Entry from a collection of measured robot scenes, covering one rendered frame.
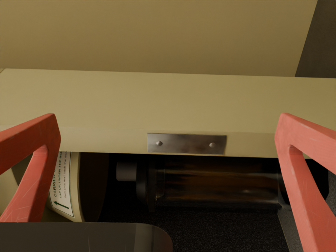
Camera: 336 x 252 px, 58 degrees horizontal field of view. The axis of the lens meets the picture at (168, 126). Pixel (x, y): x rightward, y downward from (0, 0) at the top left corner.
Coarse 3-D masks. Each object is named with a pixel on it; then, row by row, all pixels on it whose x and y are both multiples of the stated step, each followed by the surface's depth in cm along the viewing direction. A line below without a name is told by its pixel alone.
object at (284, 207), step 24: (168, 168) 38; (192, 168) 38; (216, 168) 38; (240, 168) 38; (264, 168) 38; (168, 192) 38; (192, 192) 38; (216, 192) 38; (240, 192) 38; (264, 192) 38
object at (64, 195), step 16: (64, 160) 35; (80, 160) 35; (96, 160) 51; (64, 176) 35; (80, 176) 49; (96, 176) 50; (64, 192) 35; (80, 192) 47; (96, 192) 49; (64, 208) 37; (80, 208) 35; (96, 208) 46
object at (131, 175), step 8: (144, 160) 38; (120, 168) 41; (128, 168) 41; (136, 168) 39; (144, 168) 38; (120, 176) 41; (128, 176) 41; (136, 176) 39; (144, 176) 38; (136, 184) 39; (144, 184) 38; (136, 192) 39; (144, 192) 38; (144, 200) 39
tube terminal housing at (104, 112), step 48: (0, 96) 30; (48, 96) 31; (96, 96) 31; (144, 96) 31; (192, 96) 31; (240, 96) 32; (288, 96) 32; (96, 144) 28; (144, 144) 28; (240, 144) 27; (0, 192) 32
